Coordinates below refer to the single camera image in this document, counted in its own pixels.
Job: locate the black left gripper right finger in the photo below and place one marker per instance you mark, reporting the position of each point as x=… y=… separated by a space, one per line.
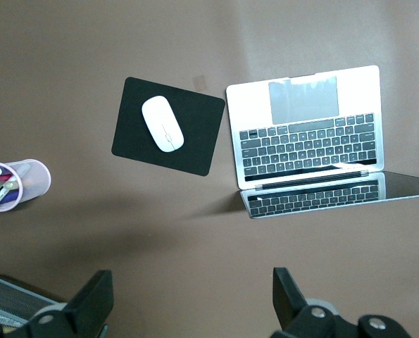
x=290 y=303

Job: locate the silver laptop computer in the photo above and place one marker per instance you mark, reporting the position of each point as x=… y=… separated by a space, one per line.
x=300 y=148

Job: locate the white computer mouse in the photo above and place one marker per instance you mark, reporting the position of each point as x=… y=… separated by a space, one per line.
x=161 y=123

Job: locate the pink mesh pen cup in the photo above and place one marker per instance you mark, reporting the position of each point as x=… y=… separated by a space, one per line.
x=36 y=179

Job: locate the red marker in pink cup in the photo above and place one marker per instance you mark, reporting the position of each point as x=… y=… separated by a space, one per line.
x=4 y=178

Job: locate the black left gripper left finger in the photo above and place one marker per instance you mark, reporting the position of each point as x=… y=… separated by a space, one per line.
x=89 y=303

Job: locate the purple marker in pink cup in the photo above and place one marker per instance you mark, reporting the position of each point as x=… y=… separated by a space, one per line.
x=10 y=197

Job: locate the black mouse pad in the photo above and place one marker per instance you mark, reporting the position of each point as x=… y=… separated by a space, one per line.
x=195 y=141

